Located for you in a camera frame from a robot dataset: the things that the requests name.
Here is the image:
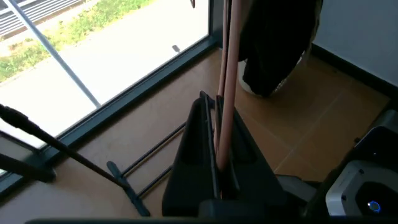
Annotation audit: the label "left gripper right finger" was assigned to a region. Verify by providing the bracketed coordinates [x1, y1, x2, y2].
[214, 95, 287, 218]

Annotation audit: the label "black clothes rack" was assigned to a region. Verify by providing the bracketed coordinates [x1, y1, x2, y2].
[0, 104, 187, 218]

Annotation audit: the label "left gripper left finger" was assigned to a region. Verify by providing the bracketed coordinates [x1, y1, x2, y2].
[161, 90, 222, 218]

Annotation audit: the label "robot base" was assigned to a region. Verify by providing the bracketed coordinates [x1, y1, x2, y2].
[275, 107, 398, 218]

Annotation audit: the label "white laundry basket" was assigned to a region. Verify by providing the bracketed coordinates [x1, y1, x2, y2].
[238, 46, 313, 98]

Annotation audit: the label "window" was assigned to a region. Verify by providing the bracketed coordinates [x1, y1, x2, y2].
[0, 0, 224, 197]

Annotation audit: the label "black shorts with white cords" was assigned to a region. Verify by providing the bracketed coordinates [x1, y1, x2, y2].
[238, 0, 324, 98]

